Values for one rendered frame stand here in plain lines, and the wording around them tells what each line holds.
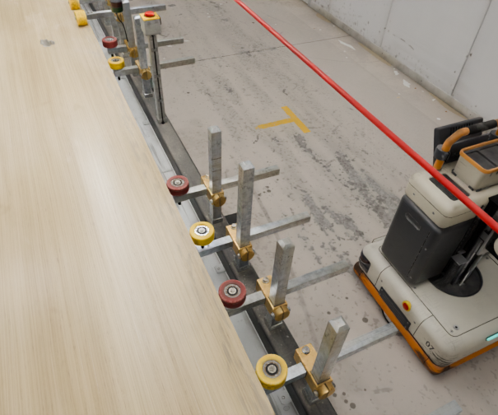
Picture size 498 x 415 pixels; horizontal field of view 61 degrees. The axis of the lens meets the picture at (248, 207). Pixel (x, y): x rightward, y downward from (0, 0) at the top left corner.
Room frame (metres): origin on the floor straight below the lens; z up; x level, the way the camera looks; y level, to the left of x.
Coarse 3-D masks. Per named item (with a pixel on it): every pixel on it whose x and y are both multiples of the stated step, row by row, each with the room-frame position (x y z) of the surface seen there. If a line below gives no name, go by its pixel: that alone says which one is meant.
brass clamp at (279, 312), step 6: (270, 276) 0.80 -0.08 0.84; (258, 282) 0.77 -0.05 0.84; (270, 282) 0.78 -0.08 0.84; (258, 288) 0.77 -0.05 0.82; (264, 288) 0.75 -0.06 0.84; (264, 294) 0.73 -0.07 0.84; (270, 300) 0.71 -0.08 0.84; (270, 306) 0.70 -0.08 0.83; (276, 306) 0.69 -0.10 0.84; (282, 306) 0.69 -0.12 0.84; (270, 312) 0.69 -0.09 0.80; (276, 312) 0.68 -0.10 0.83; (282, 312) 0.68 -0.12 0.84; (288, 312) 0.68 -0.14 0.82; (276, 318) 0.67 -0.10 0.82; (282, 318) 0.68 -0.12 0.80
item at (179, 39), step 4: (180, 36) 2.45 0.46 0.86; (160, 40) 2.38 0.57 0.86; (164, 40) 2.38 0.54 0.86; (168, 40) 2.39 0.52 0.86; (172, 40) 2.40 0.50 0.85; (176, 40) 2.41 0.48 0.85; (180, 40) 2.43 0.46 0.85; (124, 44) 2.30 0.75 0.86; (136, 44) 2.31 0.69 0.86; (160, 44) 2.37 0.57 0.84; (164, 44) 2.38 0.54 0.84; (168, 44) 2.39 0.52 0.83; (116, 48) 2.25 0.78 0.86; (120, 48) 2.27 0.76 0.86; (124, 48) 2.28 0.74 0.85; (108, 52) 2.24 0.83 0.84; (112, 52) 2.24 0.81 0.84; (116, 52) 2.25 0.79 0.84; (120, 52) 2.26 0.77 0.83
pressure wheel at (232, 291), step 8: (232, 280) 0.73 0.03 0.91; (224, 288) 0.70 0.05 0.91; (232, 288) 0.70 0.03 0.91; (240, 288) 0.70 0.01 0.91; (224, 296) 0.67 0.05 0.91; (232, 296) 0.67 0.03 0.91; (240, 296) 0.67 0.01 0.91; (224, 304) 0.66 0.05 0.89; (232, 304) 0.65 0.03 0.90; (240, 304) 0.66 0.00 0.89
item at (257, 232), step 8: (296, 216) 1.09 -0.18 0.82; (304, 216) 1.09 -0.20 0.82; (264, 224) 1.04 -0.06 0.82; (272, 224) 1.04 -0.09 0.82; (280, 224) 1.04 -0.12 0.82; (288, 224) 1.05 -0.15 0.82; (296, 224) 1.07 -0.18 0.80; (256, 232) 1.00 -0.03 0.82; (264, 232) 1.00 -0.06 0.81; (272, 232) 1.02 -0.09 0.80; (216, 240) 0.95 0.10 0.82; (224, 240) 0.95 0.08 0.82; (232, 240) 0.95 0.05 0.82; (200, 248) 0.91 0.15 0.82; (208, 248) 0.91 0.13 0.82; (216, 248) 0.92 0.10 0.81; (224, 248) 0.93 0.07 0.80; (200, 256) 0.89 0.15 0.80
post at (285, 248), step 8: (280, 240) 0.72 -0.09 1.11; (288, 240) 0.72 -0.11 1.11; (280, 248) 0.71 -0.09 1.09; (288, 248) 0.70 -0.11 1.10; (280, 256) 0.70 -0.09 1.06; (288, 256) 0.70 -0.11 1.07; (280, 264) 0.70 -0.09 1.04; (288, 264) 0.70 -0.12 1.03; (272, 272) 0.72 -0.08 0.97; (280, 272) 0.69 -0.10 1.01; (288, 272) 0.71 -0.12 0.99; (272, 280) 0.72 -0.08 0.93; (280, 280) 0.70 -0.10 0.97; (288, 280) 0.71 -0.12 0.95; (272, 288) 0.71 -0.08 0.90; (280, 288) 0.70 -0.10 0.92; (272, 296) 0.71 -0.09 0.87; (280, 296) 0.70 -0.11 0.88; (272, 320) 0.69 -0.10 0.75
